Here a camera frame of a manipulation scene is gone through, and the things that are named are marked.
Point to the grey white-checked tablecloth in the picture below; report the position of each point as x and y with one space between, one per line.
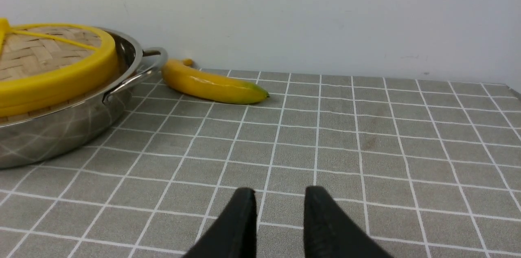
429 169

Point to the yellow-rimmed woven bamboo lid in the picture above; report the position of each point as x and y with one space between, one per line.
45 66

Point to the stainless steel two-handled pot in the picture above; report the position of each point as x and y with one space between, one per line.
49 134

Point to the yellow banana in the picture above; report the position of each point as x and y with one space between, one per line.
181 77

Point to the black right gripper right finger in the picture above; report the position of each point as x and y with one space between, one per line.
330 233

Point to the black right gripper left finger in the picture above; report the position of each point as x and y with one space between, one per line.
233 234

